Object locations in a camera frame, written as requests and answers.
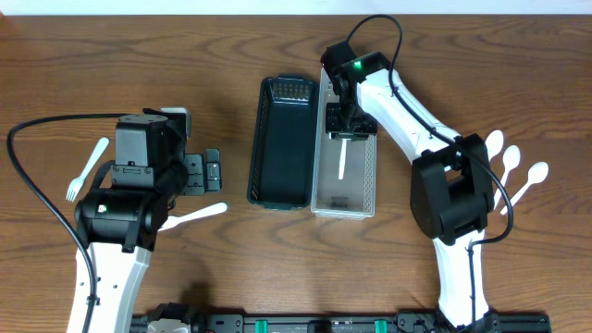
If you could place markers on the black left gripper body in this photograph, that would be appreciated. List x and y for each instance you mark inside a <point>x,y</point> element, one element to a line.
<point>196,171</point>

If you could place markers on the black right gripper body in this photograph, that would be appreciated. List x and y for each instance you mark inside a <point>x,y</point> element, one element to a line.
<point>350,128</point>

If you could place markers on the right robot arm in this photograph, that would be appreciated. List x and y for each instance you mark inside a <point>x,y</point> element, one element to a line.
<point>451,190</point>

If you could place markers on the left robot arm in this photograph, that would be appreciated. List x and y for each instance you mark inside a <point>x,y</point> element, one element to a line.
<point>118,225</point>

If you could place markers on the white plastic fork lower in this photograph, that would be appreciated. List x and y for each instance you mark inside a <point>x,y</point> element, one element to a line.
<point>211,210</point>

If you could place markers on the white plastic fork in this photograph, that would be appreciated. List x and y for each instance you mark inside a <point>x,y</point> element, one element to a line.
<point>77,183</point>
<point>211,210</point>

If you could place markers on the clear plastic basket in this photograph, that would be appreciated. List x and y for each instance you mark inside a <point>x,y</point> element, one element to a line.
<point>354,197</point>

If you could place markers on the dark green plastic basket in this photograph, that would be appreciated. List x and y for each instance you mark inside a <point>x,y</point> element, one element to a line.
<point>282,163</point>

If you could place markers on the white plastic fork far left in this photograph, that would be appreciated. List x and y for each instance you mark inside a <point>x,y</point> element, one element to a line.
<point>77,183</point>

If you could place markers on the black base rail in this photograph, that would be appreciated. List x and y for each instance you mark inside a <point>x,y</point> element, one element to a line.
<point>174,317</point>

